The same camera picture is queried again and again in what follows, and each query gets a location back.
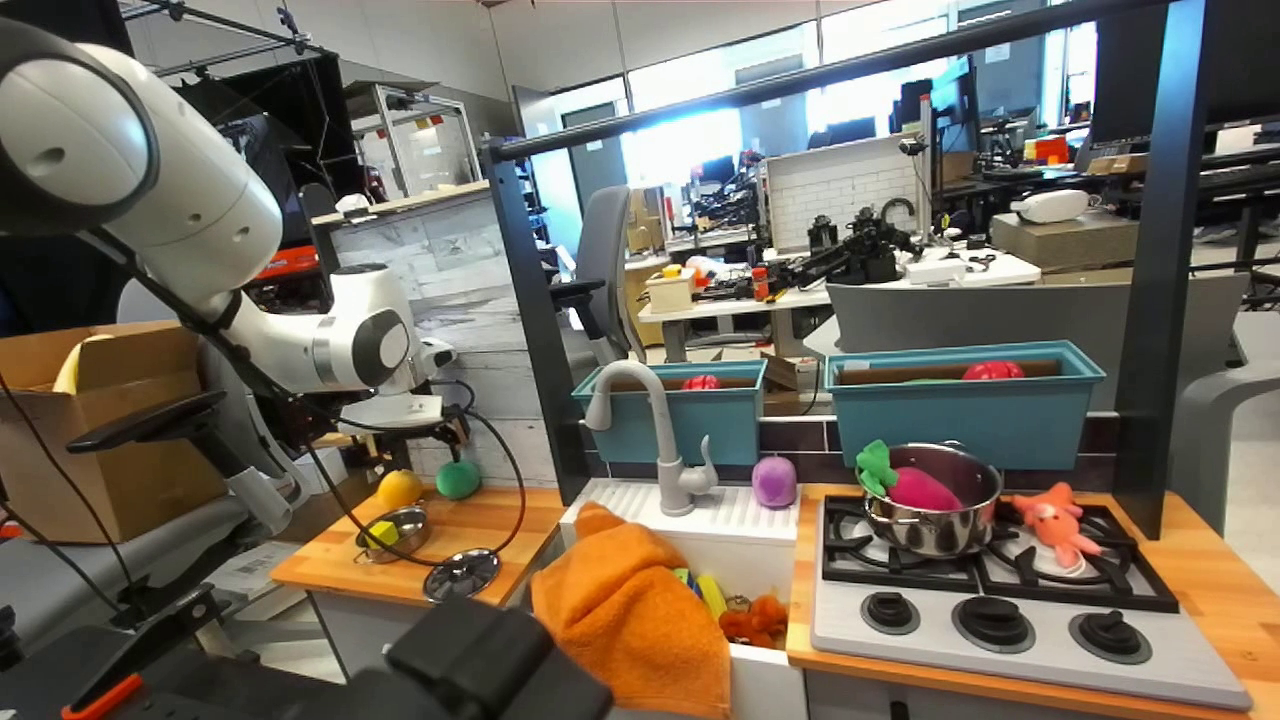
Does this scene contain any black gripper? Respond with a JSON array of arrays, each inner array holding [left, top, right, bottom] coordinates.
[[346, 419, 484, 492]]

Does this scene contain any green ball toy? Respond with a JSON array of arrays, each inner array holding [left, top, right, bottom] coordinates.
[[433, 456, 489, 506]]

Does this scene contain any toy kitchen cabinet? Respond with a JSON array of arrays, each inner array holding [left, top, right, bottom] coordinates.
[[263, 475, 1280, 720]]

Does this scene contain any grey toy faucet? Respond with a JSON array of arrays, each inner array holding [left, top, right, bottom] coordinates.
[[578, 359, 724, 524]]

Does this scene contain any white toy sink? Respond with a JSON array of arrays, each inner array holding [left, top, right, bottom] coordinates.
[[556, 475, 812, 720]]

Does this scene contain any yellow green toy vegetable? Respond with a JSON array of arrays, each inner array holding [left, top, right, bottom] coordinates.
[[673, 567, 735, 628]]

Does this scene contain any purple toy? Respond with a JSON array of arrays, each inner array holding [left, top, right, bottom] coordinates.
[[749, 456, 798, 515]]

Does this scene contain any orange toy food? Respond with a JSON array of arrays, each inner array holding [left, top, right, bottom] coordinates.
[[724, 591, 791, 658]]

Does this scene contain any green plush toy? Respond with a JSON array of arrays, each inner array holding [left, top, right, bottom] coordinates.
[[852, 440, 901, 506]]

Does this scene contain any pink toy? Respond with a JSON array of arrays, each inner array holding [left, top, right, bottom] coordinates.
[[889, 468, 969, 519]]

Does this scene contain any grey toy stove top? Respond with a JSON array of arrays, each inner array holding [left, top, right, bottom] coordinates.
[[807, 492, 1254, 715]]

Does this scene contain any orange plush toy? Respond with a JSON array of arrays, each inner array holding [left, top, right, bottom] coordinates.
[[1007, 481, 1110, 577]]

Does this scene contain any grey wood panel board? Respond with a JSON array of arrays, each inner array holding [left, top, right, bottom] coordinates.
[[308, 183, 556, 492]]

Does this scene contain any orange towel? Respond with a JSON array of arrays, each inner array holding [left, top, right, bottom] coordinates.
[[529, 506, 735, 720]]

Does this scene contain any grey background office chair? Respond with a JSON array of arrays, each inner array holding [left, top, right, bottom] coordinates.
[[544, 183, 633, 359]]

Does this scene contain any small teal planter box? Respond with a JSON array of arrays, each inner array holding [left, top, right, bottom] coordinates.
[[569, 356, 770, 474]]

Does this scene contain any white storage crate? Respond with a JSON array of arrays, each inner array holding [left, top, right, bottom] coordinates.
[[340, 80, 484, 205]]

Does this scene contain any cluttered office desk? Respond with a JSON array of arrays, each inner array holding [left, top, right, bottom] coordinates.
[[637, 247, 1042, 365]]

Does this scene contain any white board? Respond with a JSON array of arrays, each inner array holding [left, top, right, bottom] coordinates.
[[762, 134, 937, 256]]

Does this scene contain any large steel pot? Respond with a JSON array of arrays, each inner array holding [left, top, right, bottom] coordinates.
[[860, 440, 1007, 564]]

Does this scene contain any large teal planter box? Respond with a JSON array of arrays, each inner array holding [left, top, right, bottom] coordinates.
[[821, 339, 1110, 475]]

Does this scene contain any flat cardboard box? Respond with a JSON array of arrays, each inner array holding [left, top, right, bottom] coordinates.
[[988, 213, 1142, 278]]

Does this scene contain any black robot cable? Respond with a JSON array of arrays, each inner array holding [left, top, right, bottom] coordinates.
[[298, 378, 530, 591]]

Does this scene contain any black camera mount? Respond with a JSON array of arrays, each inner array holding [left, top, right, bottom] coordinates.
[[336, 591, 615, 720]]

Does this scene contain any black clamp orange handle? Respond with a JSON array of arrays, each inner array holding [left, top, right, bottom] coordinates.
[[57, 667, 148, 720]]

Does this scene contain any black kitchen frame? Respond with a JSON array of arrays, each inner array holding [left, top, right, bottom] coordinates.
[[475, 0, 1214, 546]]

